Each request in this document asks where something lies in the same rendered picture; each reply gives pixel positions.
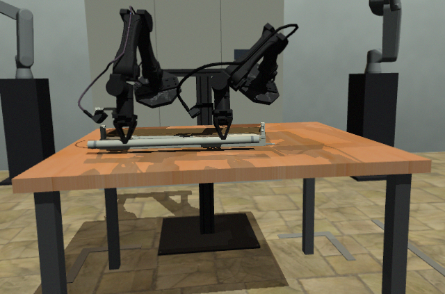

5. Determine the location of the brown cardboard carton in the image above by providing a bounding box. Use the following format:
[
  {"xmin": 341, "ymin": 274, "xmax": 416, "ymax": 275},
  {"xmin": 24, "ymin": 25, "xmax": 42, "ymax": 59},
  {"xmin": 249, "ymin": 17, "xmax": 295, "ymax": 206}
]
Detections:
[{"xmin": 106, "ymin": 127, "xmax": 261, "ymax": 137}]

